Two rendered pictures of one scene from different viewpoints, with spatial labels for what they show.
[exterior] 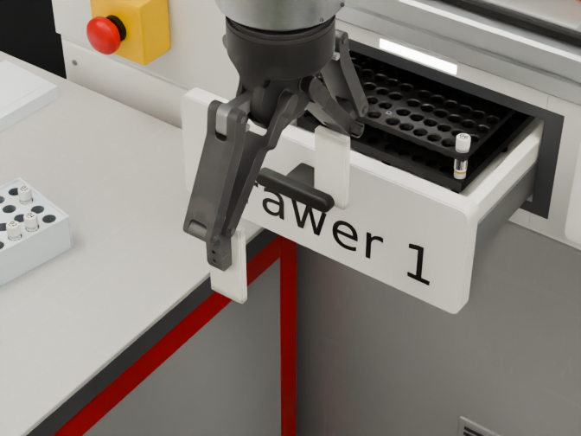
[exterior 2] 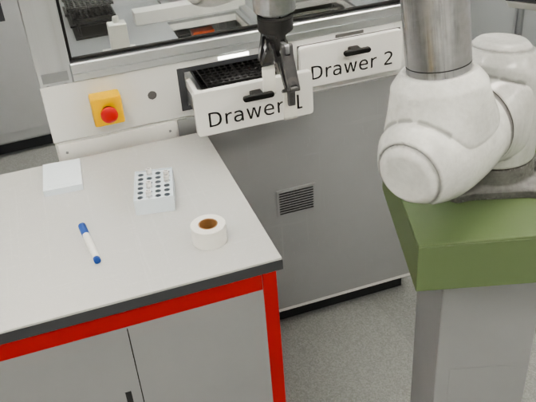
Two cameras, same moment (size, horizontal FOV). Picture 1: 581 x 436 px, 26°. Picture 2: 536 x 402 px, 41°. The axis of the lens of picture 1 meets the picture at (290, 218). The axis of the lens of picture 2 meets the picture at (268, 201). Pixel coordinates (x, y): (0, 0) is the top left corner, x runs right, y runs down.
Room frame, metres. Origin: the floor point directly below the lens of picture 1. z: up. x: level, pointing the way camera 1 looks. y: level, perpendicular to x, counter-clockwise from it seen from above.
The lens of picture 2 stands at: (-0.10, 1.18, 1.59)
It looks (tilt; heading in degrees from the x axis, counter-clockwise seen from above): 33 degrees down; 308
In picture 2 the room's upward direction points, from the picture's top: 4 degrees counter-clockwise
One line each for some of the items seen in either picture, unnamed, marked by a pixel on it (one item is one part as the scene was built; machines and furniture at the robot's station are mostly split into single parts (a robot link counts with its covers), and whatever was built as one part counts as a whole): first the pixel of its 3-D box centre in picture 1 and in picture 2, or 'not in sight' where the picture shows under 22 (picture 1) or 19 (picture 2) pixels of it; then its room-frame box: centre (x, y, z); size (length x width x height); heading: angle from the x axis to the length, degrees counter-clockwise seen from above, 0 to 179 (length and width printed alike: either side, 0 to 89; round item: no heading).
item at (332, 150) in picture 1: (331, 168); (269, 80); (0.81, -0.03, 0.93); 0.03 x 0.01 x 0.07; 55
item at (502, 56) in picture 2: not in sight; (494, 97); (0.27, 0.02, 1.03); 0.18 x 0.16 x 0.22; 86
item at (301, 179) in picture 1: (303, 182); (257, 94); (0.83, -0.01, 0.91); 0.07 x 0.04 x 0.01; 54
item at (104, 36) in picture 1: (106, 33); (108, 113); (1.12, 0.19, 0.88); 0.04 x 0.03 x 0.04; 54
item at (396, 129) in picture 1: (383, 120); (241, 78); (0.93, -0.08, 0.90); 0.18 x 0.02 x 0.01; 54
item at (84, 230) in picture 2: not in sight; (89, 242); (0.90, 0.48, 0.77); 0.14 x 0.02 x 0.02; 150
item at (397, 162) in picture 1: (438, 96); (230, 74); (1.01, -0.14, 0.87); 0.22 x 0.18 x 0.06; 144
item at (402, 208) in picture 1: (320, 196); (254, 102); (0.85, -0.03, 0.87); 0.29 x 0.02 x 0.11; 54
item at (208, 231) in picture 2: not in sight; (209, 232); (0.70, 0.34, 0.78); 0.07 x 0.07 x 0.04
